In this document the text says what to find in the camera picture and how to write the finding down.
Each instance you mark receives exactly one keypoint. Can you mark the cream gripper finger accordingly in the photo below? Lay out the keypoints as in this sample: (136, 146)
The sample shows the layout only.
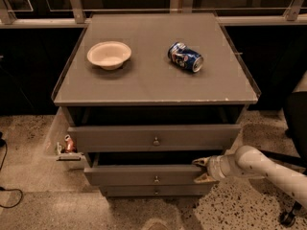
(201, 162)
(204, 178)

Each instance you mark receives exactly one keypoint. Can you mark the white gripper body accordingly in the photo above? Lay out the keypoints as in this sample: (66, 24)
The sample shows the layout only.
(213, 170)

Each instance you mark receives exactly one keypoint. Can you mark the grey drawer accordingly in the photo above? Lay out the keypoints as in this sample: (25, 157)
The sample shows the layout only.
(153, 138)
(146, 168)
(162, 190)

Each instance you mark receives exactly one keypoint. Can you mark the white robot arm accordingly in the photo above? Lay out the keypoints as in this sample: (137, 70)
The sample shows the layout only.
(249, 161)

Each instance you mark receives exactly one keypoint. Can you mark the grey bottom drawer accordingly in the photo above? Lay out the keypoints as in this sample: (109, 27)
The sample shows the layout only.
(162, 190)

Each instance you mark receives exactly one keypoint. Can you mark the grey top drawer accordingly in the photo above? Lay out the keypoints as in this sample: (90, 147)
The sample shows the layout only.
(153, 138)

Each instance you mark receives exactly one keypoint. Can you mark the grey drawer cabinet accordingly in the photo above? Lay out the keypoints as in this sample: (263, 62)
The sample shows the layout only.
(148, 89)

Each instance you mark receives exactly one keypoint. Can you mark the black office chair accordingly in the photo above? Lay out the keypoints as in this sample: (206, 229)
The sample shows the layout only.
(286, 139)

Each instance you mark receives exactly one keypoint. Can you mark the blue soda can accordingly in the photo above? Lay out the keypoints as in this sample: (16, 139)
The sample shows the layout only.
(184, 57)

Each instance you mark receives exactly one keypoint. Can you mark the red bottle in bin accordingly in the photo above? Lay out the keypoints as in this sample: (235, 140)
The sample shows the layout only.
(70, 147)

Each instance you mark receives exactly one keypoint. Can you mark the white paper bowl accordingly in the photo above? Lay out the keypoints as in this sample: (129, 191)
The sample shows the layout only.
(109, 55)

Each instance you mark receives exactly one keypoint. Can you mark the clear plastic side bin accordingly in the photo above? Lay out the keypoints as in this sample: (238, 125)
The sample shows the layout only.
(55, 144)

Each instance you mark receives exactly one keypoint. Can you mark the metal window railing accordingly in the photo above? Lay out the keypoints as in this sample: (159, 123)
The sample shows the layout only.
(255, 12)

